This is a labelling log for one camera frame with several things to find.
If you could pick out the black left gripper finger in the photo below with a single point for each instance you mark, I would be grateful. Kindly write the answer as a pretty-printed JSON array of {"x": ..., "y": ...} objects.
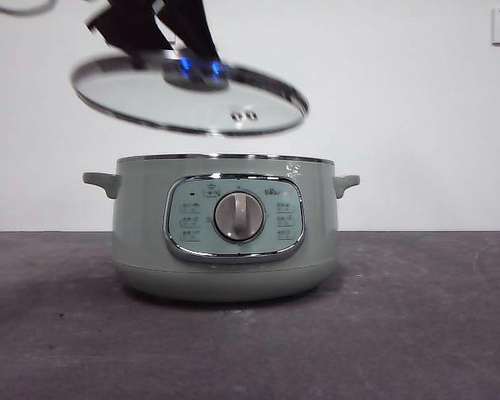
[
  {"x": 127, "y": 29},
  {"x": 189, "y": 29}
]

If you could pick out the glass lid with green knob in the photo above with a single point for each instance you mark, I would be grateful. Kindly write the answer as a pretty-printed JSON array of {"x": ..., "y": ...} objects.
[{"x": 150, "y": 100}]

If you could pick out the pale green electric cooking pot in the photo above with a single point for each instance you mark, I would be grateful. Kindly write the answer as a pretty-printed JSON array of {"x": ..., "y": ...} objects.
[{"x": 150, "y": 233}]

